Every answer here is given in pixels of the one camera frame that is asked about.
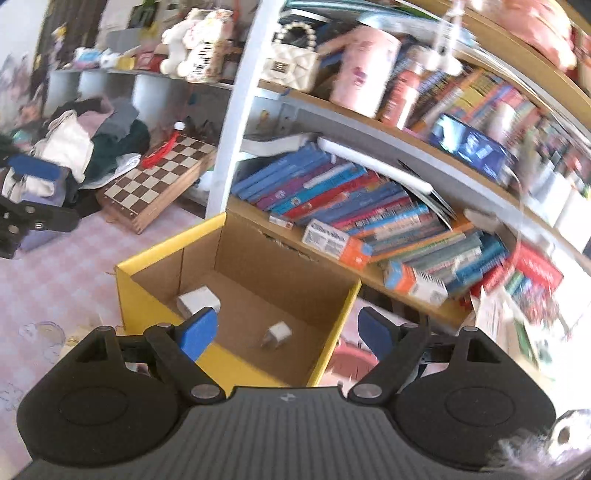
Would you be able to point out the row of upright books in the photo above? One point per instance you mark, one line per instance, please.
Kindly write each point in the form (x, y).
(485, 106)

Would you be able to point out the white quilted handbag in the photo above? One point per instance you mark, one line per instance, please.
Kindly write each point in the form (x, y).
(288, 64)

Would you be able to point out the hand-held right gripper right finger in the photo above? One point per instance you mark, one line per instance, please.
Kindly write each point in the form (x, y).
(373, 328)

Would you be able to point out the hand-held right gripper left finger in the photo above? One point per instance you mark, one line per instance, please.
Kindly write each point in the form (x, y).
(199, 330)

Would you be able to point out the pink plush toy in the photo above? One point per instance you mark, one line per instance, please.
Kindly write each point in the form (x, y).
(538, 27)

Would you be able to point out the white orange medicine box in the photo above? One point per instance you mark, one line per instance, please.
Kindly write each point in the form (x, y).
(334, 243)

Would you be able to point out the white charger plug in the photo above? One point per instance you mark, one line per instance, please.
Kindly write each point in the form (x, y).
(276, 335)

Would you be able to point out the row of leaning books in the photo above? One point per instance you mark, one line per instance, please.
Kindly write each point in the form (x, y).
(364, 212)

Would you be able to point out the red plastic hanger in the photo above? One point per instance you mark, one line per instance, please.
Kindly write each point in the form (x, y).
(159, 150)

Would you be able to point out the small white box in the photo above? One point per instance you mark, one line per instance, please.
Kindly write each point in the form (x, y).
(197, 301)

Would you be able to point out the pink plastic basin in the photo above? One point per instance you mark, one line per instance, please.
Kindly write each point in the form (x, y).
(353, 362)

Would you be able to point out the blue printed box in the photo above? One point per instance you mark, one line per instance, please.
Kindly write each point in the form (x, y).
(471, 147)

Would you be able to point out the grey storage shelf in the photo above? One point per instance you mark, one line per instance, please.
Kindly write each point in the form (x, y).
(138, 87)

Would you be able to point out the wooden chessboard box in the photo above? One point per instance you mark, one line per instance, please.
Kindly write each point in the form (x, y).
(159, 177)

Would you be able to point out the white plush toy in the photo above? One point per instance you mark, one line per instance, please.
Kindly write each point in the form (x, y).
(196, 44)

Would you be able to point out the yellow cardboard box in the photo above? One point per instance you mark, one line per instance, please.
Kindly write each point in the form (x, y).
(277, 295)

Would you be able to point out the orange white carton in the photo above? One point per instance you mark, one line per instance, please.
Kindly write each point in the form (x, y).
(413, 281)

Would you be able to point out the wooden bookshelf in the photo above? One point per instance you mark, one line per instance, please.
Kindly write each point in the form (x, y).
(415, 161)

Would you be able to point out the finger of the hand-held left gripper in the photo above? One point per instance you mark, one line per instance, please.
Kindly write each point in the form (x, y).
(34, 224)

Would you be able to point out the pink cylindrical container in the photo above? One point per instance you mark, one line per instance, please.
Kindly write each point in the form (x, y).
(364, 69)

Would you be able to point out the pile of clothes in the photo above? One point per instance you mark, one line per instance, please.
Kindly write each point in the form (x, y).
(87, 138)

